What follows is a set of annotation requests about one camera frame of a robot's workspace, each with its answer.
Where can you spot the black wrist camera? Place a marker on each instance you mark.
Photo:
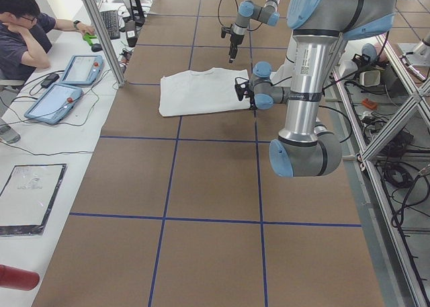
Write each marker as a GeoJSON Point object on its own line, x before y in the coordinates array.
{"type": "Point", "coordinates": [225, 31]}
{"type": "Point", "coordinates": [242, 89]}

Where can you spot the plastic-wrapped dark garment package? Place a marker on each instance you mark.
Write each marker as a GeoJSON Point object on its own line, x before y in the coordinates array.
{"type": "Point", "coordinates": [27, 198]}

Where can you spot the black computer mouse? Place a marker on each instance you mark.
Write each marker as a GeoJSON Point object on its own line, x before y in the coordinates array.
{"type": "Point", "coordinates": [96, 48]}

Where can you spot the blue teach pendant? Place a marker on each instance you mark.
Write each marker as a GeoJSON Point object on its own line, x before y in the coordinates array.
{"type": "Point", "coordinates": [54, 104]}
{"type": "Point", "coordinates": [82, 69]}

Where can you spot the clear water bottle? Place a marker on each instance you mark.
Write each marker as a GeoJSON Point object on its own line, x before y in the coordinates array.
{"type": "Point", "coordinates": [8, 134]}

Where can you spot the red bottle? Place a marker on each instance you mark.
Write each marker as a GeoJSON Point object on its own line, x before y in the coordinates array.
{"type": "Point", "coordinates": [18, 279]}

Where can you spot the aluminium frame post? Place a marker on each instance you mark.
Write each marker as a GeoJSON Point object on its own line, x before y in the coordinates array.
{"type": "Point", "coordinates": [102, 34]}

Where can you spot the seated person in navy shirt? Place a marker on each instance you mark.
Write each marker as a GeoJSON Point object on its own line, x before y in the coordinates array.
{"type": "Point", "coordinates": [24, 41]}

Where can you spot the green handheld object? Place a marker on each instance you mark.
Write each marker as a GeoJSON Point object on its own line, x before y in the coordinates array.
{"type": "Point", "coordinates": [90, 39]}

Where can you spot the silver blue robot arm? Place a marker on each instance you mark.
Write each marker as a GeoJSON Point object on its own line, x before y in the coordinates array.
{"type": "Point", "coordinates": [304, 147]}
{"type": "Point", "coordinates": [248, 10]}

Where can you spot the white long-sleeve printed shirt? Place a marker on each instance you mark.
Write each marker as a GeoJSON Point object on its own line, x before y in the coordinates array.
{"type": "Point", "coordinates": [194, 92]}

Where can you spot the black power adapter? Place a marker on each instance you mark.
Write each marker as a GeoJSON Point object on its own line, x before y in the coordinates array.
{"type": "Point", "coordinates": [50, 79]}

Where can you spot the orange tool on floor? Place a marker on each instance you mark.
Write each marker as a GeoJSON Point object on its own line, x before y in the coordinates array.
{"type": "Point", "coordinates": [369, 104]}

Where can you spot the upper blue teach pendant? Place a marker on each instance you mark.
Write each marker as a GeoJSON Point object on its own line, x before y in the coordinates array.
{"type": "Point", "coordinates": [82, 69]}

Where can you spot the lower blue teach pendant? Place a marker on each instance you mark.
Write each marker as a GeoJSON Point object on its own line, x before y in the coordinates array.
{"type": "Point", "coordinates": [54, 104]}

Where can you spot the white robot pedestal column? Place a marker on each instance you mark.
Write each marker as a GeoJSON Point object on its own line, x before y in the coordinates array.
{"type": "Point", "coordinates": [283, 76]}

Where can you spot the black computer keyboard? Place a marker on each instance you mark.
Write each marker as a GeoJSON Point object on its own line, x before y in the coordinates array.
{"type": "Point", "coordinates": [111, 23]}

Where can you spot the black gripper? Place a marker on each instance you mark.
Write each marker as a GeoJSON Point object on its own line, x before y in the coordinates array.
{"type": "Point", "coordinates": [234, 40]}

